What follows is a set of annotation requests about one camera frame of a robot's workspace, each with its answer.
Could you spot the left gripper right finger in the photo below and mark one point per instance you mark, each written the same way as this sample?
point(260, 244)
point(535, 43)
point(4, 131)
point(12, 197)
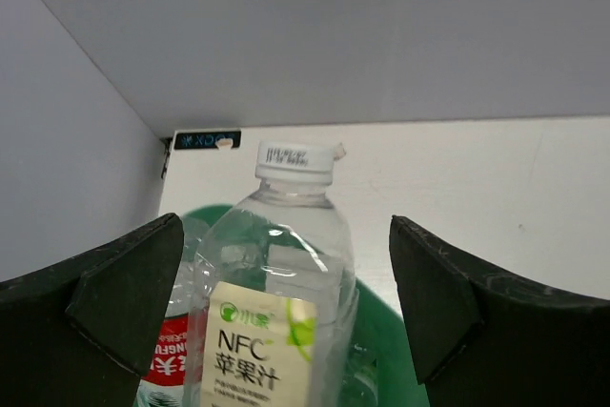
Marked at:
point(480, 335)

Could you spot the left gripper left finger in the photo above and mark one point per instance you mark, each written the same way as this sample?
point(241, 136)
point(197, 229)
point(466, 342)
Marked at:
point(82, 332)

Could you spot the large red label bottle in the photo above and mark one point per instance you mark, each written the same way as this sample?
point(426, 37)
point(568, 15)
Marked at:
point(163, 384)

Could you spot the large clear bottle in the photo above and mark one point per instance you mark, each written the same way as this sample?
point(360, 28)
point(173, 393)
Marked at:
point(274, 295)

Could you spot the green plastic bin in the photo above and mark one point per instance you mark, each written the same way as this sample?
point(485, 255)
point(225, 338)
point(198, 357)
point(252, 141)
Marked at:
point(378, 370)

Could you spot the black table logo sticker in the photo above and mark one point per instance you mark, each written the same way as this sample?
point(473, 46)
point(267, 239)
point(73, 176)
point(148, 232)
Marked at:
point(207, 140)

